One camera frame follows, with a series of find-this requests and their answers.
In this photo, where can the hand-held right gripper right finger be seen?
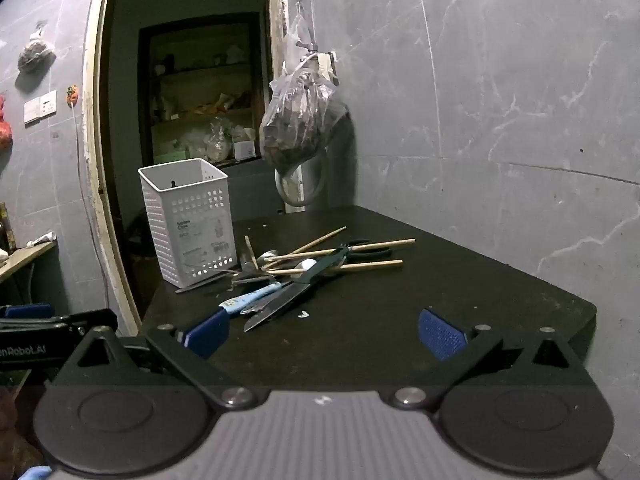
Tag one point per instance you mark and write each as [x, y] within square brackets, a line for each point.
[440, 332]

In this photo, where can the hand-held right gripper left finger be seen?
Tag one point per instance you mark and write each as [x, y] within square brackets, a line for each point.
[207, 332]

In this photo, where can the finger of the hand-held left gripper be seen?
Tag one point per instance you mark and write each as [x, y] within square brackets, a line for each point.
[27, 311]
[85, 319]

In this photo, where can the white perforated utensil basket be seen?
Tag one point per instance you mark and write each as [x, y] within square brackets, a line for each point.
[187, 220]

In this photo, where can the beige kitchen counter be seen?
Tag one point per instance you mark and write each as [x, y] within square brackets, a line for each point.
[25, 257]

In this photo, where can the small metal utensil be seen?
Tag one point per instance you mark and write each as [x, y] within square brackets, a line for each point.
[252, 277]

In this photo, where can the white tube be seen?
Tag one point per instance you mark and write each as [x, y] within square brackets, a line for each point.
[42, 239]

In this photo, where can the dark glass bottle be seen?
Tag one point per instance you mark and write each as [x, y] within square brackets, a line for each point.
[6, 230]

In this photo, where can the pale metal spoon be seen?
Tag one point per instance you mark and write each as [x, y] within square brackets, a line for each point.
[305, 264]

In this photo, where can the blue cloth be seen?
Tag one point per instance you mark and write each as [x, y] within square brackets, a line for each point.
[35, 472]

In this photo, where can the green box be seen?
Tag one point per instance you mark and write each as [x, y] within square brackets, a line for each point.
[170, 155]

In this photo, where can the red net bag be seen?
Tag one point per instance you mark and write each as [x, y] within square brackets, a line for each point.
[4, 130]

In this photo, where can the white labelled box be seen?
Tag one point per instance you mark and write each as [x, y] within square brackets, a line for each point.
[244, 150]

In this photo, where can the clear bag of food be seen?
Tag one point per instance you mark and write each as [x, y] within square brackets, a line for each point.
[219, 142]

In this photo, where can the hanging plastic bag dark contents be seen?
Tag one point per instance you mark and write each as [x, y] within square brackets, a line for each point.
[300, 120]

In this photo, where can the small hanging bag dark contents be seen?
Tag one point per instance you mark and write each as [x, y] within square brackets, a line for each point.
[35, 55]

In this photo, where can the wooden shelf cabinet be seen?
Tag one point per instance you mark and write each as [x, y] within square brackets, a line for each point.
[200, 72]

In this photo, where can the empty clear plastic bag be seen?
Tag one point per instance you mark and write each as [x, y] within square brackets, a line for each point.
[297, 35]

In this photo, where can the door frame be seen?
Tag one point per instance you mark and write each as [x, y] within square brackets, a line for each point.
[92, 135]

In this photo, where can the white wall switch plate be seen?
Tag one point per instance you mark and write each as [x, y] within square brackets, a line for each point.
[41, 106]

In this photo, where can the orange wall ornament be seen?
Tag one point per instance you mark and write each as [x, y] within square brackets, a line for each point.
[73, 95]

